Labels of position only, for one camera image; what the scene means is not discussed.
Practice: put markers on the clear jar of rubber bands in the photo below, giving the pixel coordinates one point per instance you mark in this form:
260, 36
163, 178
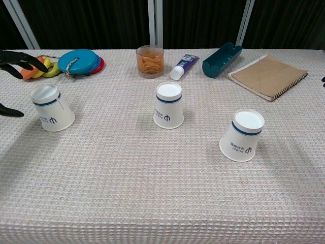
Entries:
150, 63

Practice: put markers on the beige waffle tablecloth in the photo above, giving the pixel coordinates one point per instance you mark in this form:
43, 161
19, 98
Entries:
152, 183

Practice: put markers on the white frame post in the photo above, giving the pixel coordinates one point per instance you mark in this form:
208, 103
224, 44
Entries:
21, 25
245, 23
155, 23

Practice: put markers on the white paper cup blue logo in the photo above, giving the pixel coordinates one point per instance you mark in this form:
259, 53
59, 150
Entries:
241, 142
168, 109
54, 111

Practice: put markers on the small orange disc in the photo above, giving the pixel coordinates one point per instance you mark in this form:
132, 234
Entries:
26, 73

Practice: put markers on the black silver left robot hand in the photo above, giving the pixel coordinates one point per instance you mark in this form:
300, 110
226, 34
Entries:
15, 59

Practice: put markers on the small yellow disc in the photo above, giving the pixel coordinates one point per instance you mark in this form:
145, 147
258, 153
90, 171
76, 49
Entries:
38, 73

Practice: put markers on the large dark blue disc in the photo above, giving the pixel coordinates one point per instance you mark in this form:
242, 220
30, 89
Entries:
97, 62

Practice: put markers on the small lime green disc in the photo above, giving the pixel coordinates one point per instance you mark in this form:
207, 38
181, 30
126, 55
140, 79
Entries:
54, 71

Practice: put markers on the dark curtain panel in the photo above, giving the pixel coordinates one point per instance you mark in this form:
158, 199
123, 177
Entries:
7, 33
289, 23
203, 23
89, 23

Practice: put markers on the teal plastic trough holder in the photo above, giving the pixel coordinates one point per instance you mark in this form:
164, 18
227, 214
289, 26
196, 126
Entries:
219, 63

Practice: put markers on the brown spiral notebook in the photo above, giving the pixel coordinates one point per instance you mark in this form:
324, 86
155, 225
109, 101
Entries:
269, 76

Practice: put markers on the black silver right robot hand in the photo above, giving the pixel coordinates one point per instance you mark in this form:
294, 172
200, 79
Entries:
323, 80

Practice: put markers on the large red disc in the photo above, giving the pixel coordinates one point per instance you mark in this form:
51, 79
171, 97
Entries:
101, 66

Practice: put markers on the purple toothpaste tube white cap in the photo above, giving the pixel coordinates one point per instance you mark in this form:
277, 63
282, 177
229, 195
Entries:
185, 64

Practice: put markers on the large light blue disc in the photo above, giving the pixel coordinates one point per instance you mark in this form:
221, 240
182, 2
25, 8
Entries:
81, 59

